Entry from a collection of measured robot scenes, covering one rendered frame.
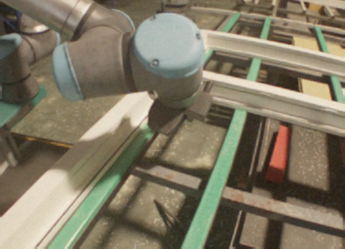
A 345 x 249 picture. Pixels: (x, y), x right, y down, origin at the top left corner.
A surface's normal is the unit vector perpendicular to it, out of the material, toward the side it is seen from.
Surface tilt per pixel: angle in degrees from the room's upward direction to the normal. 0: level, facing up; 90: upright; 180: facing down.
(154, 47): 38
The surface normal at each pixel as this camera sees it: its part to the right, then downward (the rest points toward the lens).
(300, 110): -0.40, 0.55
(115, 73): 0.00, 0.45
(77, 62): -0.07, -0.06
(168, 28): 0.00, -0.25
